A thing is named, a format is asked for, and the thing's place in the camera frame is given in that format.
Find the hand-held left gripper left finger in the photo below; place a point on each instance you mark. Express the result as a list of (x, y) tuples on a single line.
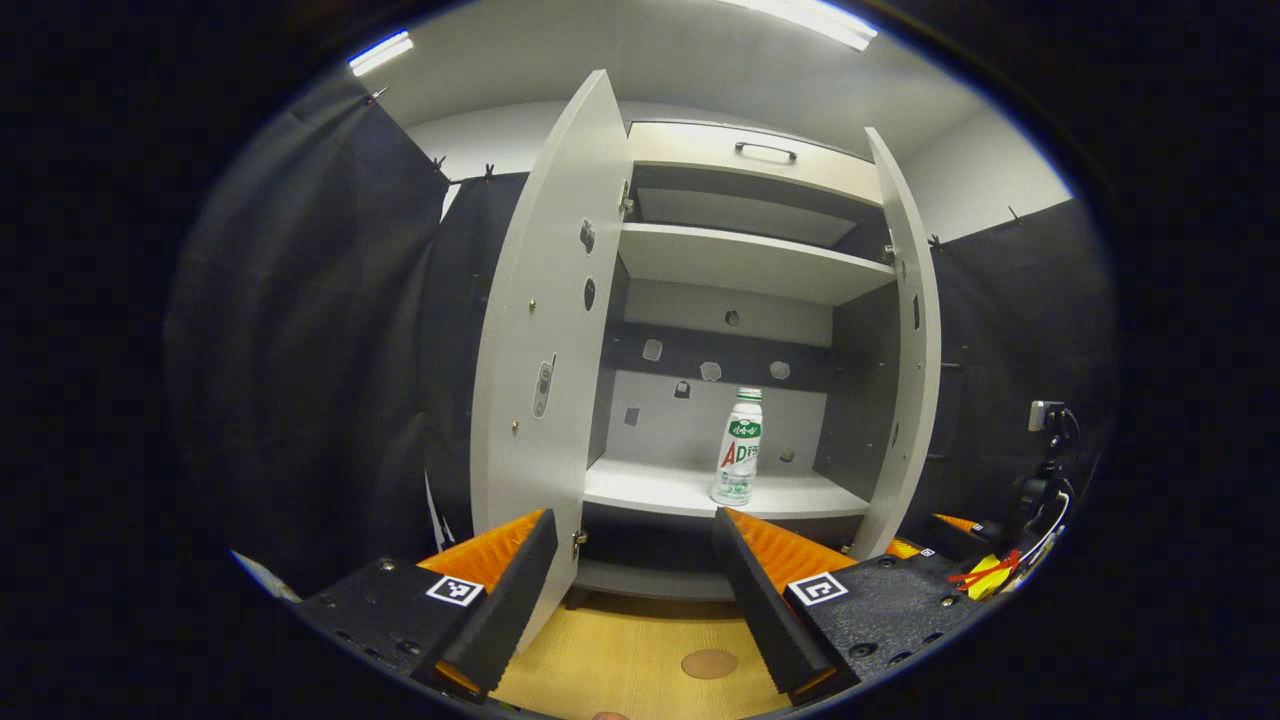
[(510, 610)]

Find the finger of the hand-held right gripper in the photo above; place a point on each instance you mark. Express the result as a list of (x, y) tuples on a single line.
[(960, 523), (903, 549)]

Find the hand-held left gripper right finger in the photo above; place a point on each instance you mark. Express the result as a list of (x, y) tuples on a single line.
[(765, 620)]

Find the white green label bottle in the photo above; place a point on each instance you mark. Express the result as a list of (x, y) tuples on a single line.
[(740, 450)]

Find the round brown coaster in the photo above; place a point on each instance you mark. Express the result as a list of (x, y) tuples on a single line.
[(710, 664)]

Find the grey white cabinet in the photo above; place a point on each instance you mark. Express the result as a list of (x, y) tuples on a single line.
[(670, 420)]

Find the pale printed sheet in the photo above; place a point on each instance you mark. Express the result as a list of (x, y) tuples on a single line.
[(265, 577)]

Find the grey cabinet door with stickers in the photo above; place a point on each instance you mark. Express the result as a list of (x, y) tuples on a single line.
[(540, 300)]

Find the long ceiling light strip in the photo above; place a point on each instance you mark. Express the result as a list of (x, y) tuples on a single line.
[(810, 20)]

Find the short ceiling light strip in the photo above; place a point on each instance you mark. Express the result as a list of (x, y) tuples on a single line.
[(380, 53)]

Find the white wall socket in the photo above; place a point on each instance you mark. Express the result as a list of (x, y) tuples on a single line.
[(1045, 415)]

